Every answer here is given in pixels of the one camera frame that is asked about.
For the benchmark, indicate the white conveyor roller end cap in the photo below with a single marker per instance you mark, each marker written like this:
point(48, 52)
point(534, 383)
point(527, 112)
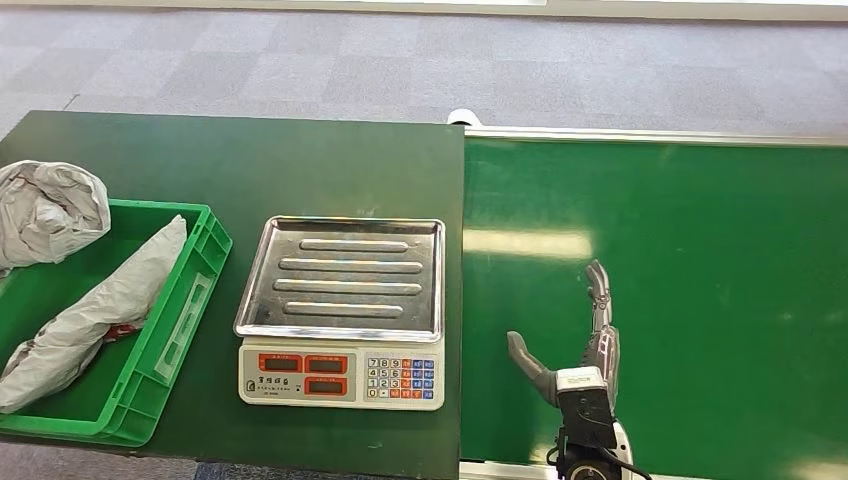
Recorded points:
point(462, 117)

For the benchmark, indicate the electronic scale with steel tray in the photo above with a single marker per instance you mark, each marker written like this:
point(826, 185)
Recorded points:
point(338, 298)

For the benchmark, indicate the green plastic crate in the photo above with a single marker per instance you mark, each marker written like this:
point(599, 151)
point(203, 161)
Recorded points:
point(126, 384)

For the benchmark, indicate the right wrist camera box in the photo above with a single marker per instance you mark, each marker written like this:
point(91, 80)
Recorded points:
point(583, 404)

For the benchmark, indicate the grey package with red truck print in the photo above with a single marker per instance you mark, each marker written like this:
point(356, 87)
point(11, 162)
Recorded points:
point(53, 212)

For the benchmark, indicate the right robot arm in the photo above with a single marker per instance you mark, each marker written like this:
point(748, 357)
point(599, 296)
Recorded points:
point(590, 464)

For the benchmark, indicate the long grey package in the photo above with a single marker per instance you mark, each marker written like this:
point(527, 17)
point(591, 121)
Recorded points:
point(99, 311)

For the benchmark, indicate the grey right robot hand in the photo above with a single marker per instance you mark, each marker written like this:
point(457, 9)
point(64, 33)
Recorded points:
point(601, 344)

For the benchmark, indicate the green conveyor belt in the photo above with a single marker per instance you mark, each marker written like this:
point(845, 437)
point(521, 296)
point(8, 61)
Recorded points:
point(696, 298)

